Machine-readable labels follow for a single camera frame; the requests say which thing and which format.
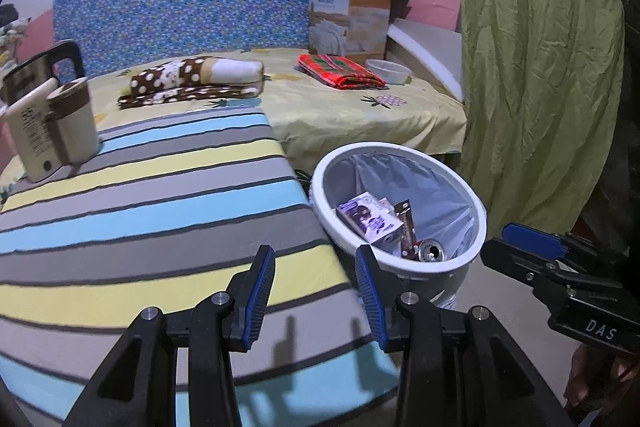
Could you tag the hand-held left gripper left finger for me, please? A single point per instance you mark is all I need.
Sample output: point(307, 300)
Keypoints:
point(257, 302)

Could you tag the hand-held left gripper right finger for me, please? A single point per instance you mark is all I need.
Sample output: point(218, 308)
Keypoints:
point(372, 302)

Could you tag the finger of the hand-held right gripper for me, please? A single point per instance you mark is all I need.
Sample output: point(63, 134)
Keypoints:
point(510, 262)
point(530, 237)

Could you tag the red cartoon drink can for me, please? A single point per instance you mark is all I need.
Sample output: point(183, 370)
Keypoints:
point(431, 252)

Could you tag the small purple carton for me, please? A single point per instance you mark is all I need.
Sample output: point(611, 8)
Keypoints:
point(370, 222)

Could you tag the brown snack wrapper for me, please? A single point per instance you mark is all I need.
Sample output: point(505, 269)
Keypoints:
point(406, 227)

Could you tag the white trash bin with liner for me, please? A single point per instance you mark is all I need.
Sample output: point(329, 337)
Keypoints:
point(400, 177)

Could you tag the person's right hand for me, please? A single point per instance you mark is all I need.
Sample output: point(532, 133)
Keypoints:
point(582, 377)

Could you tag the green curtain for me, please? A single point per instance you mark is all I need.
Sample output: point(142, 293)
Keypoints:
point(540, 57)

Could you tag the yellow bed sheet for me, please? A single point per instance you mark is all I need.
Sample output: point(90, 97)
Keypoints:
point(350, 122)

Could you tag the white bowl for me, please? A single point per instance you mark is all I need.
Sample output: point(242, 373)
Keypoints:
point(390, 71)

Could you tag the red plaid cloth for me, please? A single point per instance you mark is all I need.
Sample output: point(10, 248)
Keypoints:
point(340, 69)

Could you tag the brown polka dot blanket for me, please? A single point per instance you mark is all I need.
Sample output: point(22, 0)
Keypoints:
point(160, 79)

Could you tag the beige cup with brown band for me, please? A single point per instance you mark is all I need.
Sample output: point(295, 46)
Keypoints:
point(75, 127)

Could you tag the cardboard quilt box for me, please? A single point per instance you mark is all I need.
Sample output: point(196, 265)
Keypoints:
point(335, 22)

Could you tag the pineapple print bedding pile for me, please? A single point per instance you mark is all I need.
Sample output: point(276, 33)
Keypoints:
point(10, 29)

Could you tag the white bed frame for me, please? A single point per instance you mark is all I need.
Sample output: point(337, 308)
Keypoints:
point(430, 52)

